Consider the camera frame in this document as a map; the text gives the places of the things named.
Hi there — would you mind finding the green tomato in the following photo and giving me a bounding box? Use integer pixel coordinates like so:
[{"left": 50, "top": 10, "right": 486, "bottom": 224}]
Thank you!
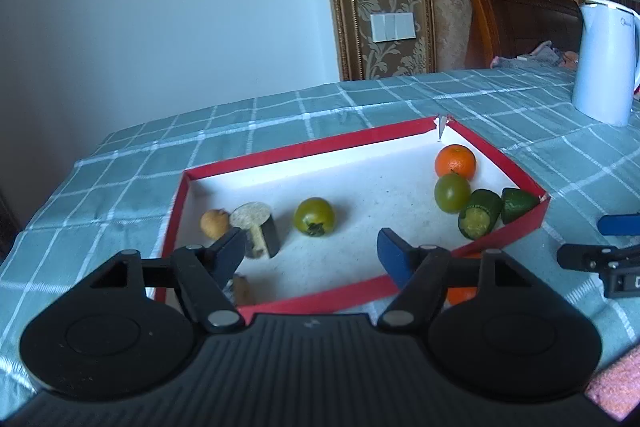
[
  {"left": 293, "top": 198, "right": 335, "bottom": 238},
  {"left": 434, "top": 173, "right": 472, "bottom": 214}
]

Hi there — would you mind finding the red cardboard box lid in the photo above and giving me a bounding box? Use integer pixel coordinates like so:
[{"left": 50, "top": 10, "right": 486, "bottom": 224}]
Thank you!
[{"left": 154, "top": 116, "right": 551, "bottom": 315}]

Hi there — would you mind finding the white electric kettle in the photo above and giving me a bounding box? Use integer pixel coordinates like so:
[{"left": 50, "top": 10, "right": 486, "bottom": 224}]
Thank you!
[{"left": 571, "top": 0, "right": 640, "bottom": 126}]

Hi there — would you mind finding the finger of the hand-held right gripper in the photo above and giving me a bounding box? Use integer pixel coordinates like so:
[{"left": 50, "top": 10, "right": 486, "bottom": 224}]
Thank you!
[
  {"left": 597, "top": 214, "right": 640, "bottom": 236},
  {"left": 557, "top": 243, "right": 623, "bottom": 274}
]

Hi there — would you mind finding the short green cucumber piece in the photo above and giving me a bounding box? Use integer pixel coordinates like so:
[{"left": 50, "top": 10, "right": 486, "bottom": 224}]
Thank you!
[{"left": 501, "top": 188, "right": 542, "bottom": 225}]

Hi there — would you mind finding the pink towel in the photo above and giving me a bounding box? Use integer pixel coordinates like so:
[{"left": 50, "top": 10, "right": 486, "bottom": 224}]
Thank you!
[{"left": 585, "top": 349, "right": 640, "bottom": 423}]

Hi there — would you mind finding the wooden headboard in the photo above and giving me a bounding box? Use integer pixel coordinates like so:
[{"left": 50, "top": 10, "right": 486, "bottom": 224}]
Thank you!
[{"left": 456, "top": 0, "right": 583, "bottom": 70}]

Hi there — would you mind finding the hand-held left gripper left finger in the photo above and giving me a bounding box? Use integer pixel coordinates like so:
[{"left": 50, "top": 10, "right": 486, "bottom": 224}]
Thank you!
[{"left": 89, "top": 228, "right": 247, "bottom": 335}]

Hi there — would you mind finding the orange tangerine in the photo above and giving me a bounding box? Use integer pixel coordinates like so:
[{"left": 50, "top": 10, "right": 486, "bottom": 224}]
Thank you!
[
  {"left": 434, "top": 144, "right": 477, "bottom": 182},
  {"left": 446, "top": 252, "right": 481, "bottom": 306}
]

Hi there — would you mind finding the pink grey clothes pile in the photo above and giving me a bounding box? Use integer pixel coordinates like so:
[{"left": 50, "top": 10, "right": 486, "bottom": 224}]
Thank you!
[{"left": 490, "top": 41, "right": 581, "bottom": 68}]

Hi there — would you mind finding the small brown pear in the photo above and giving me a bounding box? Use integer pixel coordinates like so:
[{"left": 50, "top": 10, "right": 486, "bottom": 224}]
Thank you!
[
  {"left": 200, "top": 208, "right": 232, "bottom": 240},
  {"left": 222, "top": 274, "right": 254, "bottom": 306}
]

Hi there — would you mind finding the teal checked tablecloth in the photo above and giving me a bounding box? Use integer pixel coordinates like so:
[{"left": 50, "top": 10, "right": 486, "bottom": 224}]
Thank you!
[{"left": 0, "top": 67, "right": 640, "bottom": 408}]

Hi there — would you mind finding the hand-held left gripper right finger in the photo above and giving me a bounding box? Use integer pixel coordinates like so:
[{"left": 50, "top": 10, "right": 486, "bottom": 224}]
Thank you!
[{"left": 376, "top": 228, "right": 534, "bottom": 335}]

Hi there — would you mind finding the white wall switch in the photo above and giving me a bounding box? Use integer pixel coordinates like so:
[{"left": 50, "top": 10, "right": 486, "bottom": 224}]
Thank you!
[{"left": 371, "top": 13, "right": 417, "bottom": 42}]

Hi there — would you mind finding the long green cucumber piece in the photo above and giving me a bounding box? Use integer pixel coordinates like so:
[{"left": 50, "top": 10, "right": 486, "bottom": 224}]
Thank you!
[{"left": 459, "top": 189, "right": 502, "bottom": 240}]

